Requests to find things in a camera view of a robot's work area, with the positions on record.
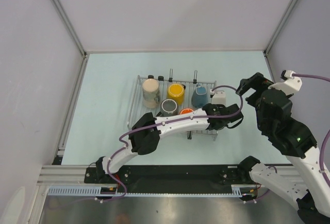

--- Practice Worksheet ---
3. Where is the yellow cup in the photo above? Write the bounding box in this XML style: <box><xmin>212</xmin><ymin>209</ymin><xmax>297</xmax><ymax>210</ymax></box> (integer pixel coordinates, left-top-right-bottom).
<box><xmin>167</xmin><ymin>84</ymin><xmax>185</xmax><ymax>105</ymax></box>

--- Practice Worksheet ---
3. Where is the beige patterned cup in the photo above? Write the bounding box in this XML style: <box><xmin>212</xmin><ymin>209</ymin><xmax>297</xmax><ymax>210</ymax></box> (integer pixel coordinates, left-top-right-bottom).
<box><xmin>142</xmin><ymin>78</ymin><xmax>160</xmax><ymax>108</ymax></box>

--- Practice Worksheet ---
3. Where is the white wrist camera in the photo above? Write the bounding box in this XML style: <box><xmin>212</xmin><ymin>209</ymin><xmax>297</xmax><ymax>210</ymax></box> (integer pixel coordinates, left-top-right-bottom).
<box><xmin>210</xmin><ymin>90</ymin><xmax>226</xmax><ymax>106</ymax></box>
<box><xmin>268</xmin><ymin>70</ymin><xmax>302</xmax><ymax>96</ymax></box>

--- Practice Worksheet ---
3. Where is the right grey cable duct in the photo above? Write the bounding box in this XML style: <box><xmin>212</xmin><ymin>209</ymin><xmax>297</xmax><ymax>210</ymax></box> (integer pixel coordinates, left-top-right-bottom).
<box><xmin>231</xmin><ymin>184</ymin><xmax>261</xmax><ymax>198</ymax></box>

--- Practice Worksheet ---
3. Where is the metal wire dish rack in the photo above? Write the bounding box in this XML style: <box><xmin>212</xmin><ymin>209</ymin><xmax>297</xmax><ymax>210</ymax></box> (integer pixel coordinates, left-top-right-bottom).
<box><xmin>127</xmin><ymin>69</ymin><xmax>219</xmax><ymax>141</ymax></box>

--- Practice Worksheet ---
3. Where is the grey cable duct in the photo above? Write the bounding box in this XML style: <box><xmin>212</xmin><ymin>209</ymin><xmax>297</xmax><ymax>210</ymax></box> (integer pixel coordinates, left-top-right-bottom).
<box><xmin>231</xmin><ymin>184</ymin><xmax>261</xmax><ymax>198</ymax></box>
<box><xmin>48</xmin><ymin>186</ymin><xmax>122</xmax><ymax>197</ymax></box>

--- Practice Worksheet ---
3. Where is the right aluminium frame post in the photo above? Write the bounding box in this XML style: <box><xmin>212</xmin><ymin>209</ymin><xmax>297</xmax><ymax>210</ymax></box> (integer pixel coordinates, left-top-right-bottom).
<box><xmin>263</xmin><ymin>0</ymin><xmax>300</xmax><ymax>57</ymax></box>

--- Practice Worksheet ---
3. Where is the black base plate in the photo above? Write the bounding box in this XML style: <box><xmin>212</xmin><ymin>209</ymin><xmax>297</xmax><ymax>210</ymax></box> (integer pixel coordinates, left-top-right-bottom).
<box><xmin>85</xmin><ymin>164</ymin><xmax>258</xmax><ymax>195</ymax></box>

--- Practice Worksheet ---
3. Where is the aluminium frame post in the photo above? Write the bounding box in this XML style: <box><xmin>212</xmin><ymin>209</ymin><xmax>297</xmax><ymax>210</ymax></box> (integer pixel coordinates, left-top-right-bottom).
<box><xmin>37</xmin><ymin>0</ymin><xmax>87</xmax><ymax>57</ymax></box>
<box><xmin>263</xmin><ymin>0</ymin><xmax>300</xmax><ymax>57</ymax></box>

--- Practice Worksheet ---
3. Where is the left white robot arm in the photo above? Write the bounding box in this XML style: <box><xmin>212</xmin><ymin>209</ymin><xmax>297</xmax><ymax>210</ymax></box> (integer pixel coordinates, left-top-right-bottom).
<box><xmin>95</xmin><ymin>104</ymin><xmax>243</xmax><ymax>183</ymax></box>

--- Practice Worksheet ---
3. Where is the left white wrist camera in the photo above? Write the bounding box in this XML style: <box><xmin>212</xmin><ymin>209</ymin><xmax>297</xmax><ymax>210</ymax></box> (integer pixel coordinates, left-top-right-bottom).
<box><xmin>210</xmin><ymin>90</ymin><xmax>226</xmax><ymax>106</ymax></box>

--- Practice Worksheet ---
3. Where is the left aluminium frame post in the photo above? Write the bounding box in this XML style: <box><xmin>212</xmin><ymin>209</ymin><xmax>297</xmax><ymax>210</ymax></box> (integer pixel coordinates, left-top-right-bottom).
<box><xmin>37</xmin><ymin>0</ymin><xmax>87</xmax><ymax>57</ymax></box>

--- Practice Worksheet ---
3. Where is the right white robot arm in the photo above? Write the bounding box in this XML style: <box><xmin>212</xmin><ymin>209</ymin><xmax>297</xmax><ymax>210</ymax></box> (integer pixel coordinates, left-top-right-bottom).
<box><xmin>236</xmin><ymin>70</ymin><xmax>329</xmax><ymax>223</ymax></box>

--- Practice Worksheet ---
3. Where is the orange cup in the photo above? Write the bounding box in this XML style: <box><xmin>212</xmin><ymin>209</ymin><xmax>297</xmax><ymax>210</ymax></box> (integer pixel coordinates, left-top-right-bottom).
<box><xmin>179</xmin><ymin>107</ymin><xmax>194</xmax><ymax>115</ymax></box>

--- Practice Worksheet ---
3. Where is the grey cup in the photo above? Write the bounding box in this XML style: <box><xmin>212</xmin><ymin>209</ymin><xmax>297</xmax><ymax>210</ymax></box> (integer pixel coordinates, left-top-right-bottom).
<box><xmin>160</xmin><ymin>99</ymin><xmax>178</xmax><ymax>117</ymax></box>

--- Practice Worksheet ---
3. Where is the left grey cable duct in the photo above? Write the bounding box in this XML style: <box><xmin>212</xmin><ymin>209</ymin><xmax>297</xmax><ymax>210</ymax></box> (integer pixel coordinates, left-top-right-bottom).
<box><xmin>48</xmin><ymin>186</ymin><xmax>122</xmax><ymax>197</ymax></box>

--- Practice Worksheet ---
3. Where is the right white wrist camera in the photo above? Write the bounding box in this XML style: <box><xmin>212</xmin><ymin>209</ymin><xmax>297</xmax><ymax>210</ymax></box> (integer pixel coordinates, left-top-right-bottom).
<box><xmin>268</xmin><ymin>70</ymin><xmax>302</xmax><ymax>96</ymax></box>

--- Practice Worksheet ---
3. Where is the blue floral cup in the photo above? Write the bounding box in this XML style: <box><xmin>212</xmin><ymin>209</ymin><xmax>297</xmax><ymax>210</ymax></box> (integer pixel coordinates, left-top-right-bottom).
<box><xmin>191</xmin><ymin>85</ymin><xmax>208</xmax><ymax>108</ymax></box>

